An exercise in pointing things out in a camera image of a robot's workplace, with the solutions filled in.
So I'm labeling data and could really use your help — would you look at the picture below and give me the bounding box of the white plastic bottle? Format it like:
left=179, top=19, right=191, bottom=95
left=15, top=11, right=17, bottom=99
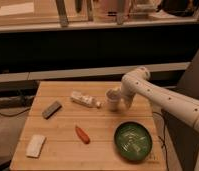
left=70, top=91, right=102, bottom=108

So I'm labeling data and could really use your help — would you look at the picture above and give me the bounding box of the grey rectangular block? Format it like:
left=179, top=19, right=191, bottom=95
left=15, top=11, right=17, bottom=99
left=42, top=101, right=62, bottom=119

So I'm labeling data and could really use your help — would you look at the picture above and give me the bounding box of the white sponge block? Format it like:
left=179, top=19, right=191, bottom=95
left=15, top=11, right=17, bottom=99
left=26, top=135, right=46, bottom=158

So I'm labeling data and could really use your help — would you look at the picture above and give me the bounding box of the orange carrot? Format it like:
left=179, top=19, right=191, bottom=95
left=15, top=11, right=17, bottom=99
left=75, top=126, right=90, bottom=144

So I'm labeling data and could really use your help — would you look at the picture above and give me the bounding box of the wooden table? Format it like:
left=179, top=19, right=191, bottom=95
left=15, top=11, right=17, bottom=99
left=10, top=81, right=166, bottom=171

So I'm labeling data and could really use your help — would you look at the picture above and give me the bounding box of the black cable on floor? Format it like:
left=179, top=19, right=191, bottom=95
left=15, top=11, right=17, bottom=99
left=0, top=107, right=31, bottom=118

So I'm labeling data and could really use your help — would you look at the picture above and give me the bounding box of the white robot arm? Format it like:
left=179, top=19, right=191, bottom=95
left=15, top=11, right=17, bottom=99
left=111, top=67, right=199, bottom=171

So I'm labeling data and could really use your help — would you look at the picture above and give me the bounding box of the black cable right side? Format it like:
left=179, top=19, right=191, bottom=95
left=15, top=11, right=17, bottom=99
left=152, top=111, right=171, bottom=171

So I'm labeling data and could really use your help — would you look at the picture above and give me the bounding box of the green round bowl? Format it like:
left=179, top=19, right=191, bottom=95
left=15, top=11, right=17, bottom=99
left=114, top=121, right=153, bottom=162

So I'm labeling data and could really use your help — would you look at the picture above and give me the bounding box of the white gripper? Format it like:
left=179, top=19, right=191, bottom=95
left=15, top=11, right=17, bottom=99
left=111, top=86, right=135, bottom=109

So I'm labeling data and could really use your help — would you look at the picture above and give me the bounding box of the white ceramic cup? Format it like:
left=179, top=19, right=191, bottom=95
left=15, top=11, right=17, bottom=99
left=106, top=88, right=121, bottom=111

